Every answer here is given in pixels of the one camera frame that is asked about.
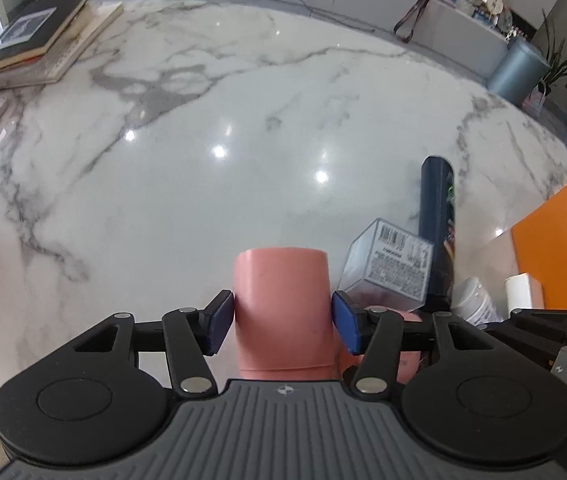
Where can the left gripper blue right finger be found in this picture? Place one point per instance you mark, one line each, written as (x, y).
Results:
(350, 321)

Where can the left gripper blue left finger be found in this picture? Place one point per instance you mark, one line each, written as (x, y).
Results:
(215, 320)

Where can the clear plastic box with label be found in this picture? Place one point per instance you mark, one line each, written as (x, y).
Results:
(387, 266)

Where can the dark blue spray can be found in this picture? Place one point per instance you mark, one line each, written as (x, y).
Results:
(437, 225)

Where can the grey metal trash bin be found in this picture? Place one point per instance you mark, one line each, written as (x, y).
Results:
(518, 73)

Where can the potted green plant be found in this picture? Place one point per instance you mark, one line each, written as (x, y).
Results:
(554, 51)

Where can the beige book under black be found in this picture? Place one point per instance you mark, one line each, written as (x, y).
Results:
(82, 31)

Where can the black hardcover book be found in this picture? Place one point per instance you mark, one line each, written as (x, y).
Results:
(36, 29)

